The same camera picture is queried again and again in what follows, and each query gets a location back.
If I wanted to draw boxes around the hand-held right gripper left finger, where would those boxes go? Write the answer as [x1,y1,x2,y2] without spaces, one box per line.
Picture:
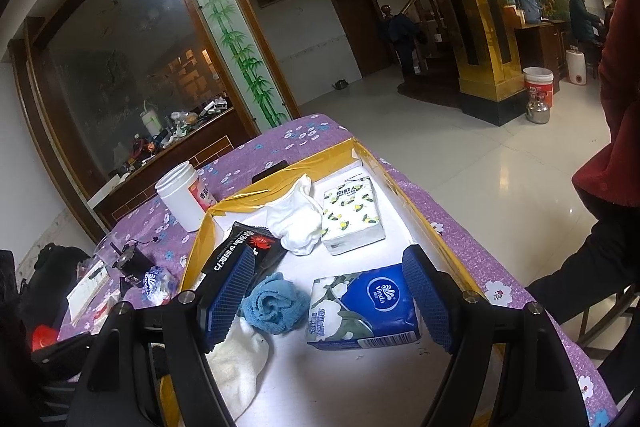
[65,249,258,427]

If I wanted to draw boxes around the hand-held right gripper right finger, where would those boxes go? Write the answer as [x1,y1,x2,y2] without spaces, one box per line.
[402,245,591,427]

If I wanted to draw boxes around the blue knitted towel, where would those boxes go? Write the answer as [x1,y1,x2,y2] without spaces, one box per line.
[240,272,310,336]

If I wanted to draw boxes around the blue tissue pack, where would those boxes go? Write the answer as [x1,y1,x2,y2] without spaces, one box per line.
[306,264,420,351]

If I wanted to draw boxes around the black packet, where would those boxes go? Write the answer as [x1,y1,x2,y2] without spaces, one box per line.
[200,221,288,293]

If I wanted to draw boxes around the yellow-edged white tray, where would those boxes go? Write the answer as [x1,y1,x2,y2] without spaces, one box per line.
[172,138,506,427]

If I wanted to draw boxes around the lemon print tissue pack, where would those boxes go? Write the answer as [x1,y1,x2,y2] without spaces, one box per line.
[320,177,387,256]

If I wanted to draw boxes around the cream white cloth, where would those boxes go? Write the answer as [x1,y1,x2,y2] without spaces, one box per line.
[205,319,271,413]

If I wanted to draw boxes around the blue white snack wrapper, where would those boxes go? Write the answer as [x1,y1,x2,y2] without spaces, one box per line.
[142,267,173,305]

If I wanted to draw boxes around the black cylindrical motor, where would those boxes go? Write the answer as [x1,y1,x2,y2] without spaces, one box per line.
[110,243,153,290]

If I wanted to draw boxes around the white plastic jar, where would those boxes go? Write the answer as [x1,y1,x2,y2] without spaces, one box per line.
[155,162,217,232]

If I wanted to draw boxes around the black phone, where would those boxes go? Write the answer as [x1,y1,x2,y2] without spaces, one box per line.
[251,160,290,185]

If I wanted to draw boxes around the white notebook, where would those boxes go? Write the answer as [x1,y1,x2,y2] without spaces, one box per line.
[67,264,123,323]

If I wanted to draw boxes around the person's dark trousers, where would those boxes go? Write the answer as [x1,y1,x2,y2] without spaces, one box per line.
[525,194,640,413]

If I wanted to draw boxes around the black bag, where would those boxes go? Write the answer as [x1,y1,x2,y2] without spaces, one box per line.
[17,243,91,333]

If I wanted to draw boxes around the pile of assorted clutter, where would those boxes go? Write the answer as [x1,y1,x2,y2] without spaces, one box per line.
[107,99,236,180]

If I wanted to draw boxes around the red gift box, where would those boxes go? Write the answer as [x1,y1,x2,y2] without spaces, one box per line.
[31,326,61,353]

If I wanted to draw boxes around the white plastic jug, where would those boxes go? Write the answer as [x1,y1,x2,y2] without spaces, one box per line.
[141,102,162,135]

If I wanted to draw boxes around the metal kettle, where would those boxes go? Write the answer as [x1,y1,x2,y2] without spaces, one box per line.
[525,89,551,125]

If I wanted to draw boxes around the wooden staircase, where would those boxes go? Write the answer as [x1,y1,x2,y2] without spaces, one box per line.
[397,0,466,105]

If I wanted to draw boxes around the golden pillar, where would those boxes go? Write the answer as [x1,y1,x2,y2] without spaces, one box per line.
[395,0,526,128]

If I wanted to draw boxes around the red white bucket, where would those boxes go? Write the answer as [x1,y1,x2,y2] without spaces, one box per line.
[522,67,555,108]

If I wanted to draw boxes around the bamboo painted panel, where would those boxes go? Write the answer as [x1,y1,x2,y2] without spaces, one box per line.
[167,0,301,128]

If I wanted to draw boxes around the person's red top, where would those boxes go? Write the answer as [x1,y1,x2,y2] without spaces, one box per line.
[571,0,640,208]

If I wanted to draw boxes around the white humidifier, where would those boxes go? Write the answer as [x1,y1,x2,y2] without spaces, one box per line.
[565,49,588,85]

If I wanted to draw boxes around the wooden side cabinet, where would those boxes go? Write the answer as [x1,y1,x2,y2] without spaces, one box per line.
[505,4,571,82]

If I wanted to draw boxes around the large glass panel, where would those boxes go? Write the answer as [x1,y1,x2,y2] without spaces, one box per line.
[30,0,236,188]

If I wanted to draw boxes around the wooden door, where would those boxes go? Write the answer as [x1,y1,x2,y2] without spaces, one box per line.
[326,0,393,78]

